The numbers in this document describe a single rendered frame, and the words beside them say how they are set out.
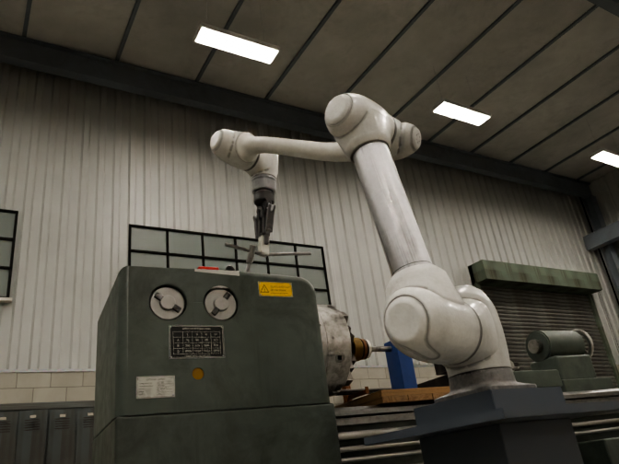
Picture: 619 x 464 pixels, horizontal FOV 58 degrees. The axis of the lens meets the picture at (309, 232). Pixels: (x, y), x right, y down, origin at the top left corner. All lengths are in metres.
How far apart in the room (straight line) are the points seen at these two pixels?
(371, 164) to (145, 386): 0.80
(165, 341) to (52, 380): 6.81
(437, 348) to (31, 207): 8.27
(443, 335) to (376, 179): 0.44
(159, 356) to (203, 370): 0.12
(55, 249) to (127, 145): 2.27
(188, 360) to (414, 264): 0.65
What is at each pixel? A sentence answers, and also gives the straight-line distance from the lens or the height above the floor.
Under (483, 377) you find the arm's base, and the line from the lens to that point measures 1.39.
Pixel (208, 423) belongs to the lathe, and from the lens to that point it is 1.52.
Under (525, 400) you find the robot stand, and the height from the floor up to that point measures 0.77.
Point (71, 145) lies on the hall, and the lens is 9.77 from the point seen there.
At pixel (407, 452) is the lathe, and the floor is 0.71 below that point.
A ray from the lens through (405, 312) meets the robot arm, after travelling 1.21.
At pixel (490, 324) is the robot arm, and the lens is 1.41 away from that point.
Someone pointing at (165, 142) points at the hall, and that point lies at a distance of 10.32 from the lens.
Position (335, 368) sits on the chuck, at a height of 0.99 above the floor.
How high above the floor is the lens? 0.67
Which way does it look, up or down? 24 degrees up
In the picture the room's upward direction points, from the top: 8 degrees counter-clockwise
